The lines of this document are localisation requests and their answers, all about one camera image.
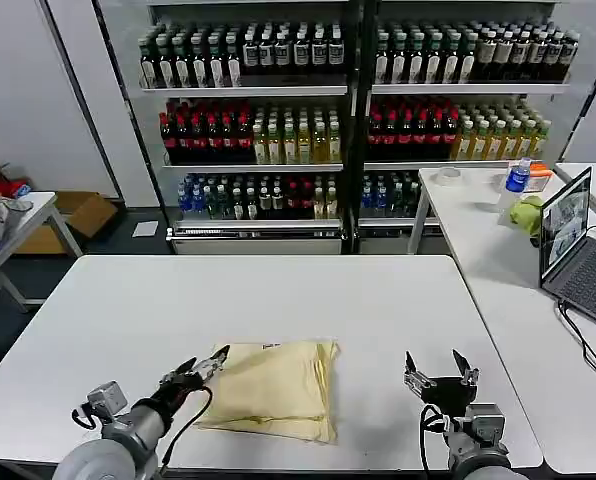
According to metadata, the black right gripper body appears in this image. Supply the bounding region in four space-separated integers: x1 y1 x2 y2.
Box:
419 376 479 418

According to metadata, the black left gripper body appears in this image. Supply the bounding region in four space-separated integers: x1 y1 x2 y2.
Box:
152 370 206 416

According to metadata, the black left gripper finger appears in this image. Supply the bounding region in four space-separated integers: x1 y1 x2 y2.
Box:
195 343 231 385
170 355 202 381

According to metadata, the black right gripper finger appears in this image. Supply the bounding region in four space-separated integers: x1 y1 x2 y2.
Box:
451 348 482 388
403 350 437 399

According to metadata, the pale yellow cloth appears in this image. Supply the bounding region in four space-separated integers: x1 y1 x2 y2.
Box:
192 338 341 446

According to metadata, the white side table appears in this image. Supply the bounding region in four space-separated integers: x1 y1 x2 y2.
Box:
407 166 596 476

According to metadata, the white paper sheet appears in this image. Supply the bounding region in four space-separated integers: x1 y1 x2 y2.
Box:
130 220 161 239

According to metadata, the grey open laptop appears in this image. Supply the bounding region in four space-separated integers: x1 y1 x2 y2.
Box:
537 165 596 332

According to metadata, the crumpled green cloth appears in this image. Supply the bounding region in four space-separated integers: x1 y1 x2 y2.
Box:
507 194 545 237

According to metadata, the brown cardboard box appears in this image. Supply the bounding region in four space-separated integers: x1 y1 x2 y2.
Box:
13 190 120 256

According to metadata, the clear tape roll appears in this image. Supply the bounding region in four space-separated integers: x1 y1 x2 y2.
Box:
435 166 464 186

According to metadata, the blue label water bottle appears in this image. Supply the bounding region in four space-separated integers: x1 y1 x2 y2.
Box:
497 156 534 215

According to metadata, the orange and white package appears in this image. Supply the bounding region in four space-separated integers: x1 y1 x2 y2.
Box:
525 163 558 194

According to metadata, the small white table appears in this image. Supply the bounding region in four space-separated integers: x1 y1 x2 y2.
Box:
0 191 85 315

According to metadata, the metal shelf with drink bottles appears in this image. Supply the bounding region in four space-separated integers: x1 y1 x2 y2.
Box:
355 0 582 254
92 0 357 256

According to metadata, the grey crumpled bag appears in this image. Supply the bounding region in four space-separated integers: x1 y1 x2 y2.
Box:
0 193 35 247

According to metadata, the red package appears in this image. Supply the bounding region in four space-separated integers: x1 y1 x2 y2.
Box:
0 176 33 200

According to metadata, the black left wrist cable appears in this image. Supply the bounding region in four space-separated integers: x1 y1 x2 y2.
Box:
158 385 214 476

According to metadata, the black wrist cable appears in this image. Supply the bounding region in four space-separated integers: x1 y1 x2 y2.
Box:
158 385 214 476
418 403 452 475

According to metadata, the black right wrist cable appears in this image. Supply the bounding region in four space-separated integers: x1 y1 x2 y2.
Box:
418 403 452 475

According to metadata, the black laptop cable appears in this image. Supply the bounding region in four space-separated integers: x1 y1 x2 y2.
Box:
556 297 596 404

